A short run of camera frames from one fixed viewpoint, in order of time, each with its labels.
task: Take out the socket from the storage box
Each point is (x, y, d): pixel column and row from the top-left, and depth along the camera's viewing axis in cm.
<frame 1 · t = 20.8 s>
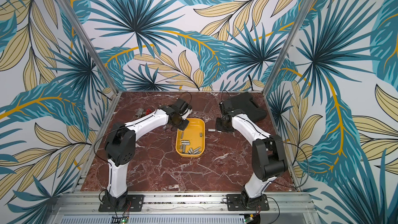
left hand: (182, 125, 93), fingers closed
right hand: (220, 126, 92), fingers open
yellow plastic storage tray: (190, 142, 95), on the table
black tool case: (242, 101, 107), point 8 cm above the table
silver socket pile in tray: (191, 151, 92), on the table

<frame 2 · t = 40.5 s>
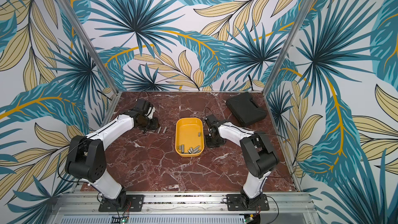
left hand: (156, 127, 90), fingers open
right hand: (210, 145, 92), fingers closed
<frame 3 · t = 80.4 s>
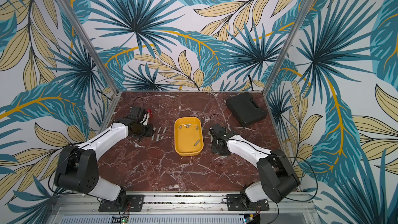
left hand: (151, 133, 89), fingers open
right hand: (217, 149, 89), fingers closed
silver socket left 2: (161, 138, 97), on the table
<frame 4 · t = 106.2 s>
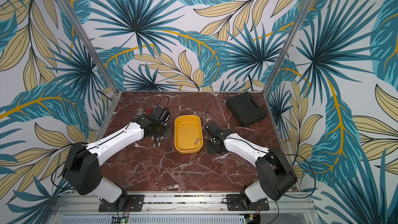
left hand: (166, 132, 85), fingers open
right hand: (212, 148, 88), fingers closed
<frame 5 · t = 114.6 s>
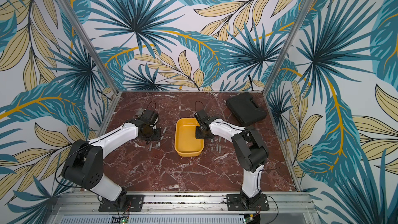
left hand: (156, 138, 89), fingers open
right hand: (200, 135, 95), fingers closed
